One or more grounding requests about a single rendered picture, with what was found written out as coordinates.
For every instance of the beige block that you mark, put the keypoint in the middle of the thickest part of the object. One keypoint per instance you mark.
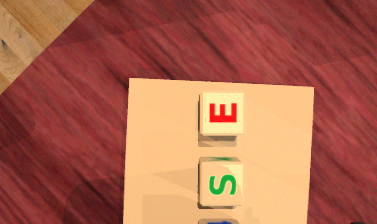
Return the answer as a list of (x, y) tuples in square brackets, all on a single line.
[(218, 221), (222, 113), (221, 181)]

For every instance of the beige mat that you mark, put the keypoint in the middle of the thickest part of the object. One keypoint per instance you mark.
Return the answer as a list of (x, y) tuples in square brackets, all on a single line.
[(164, 146)]

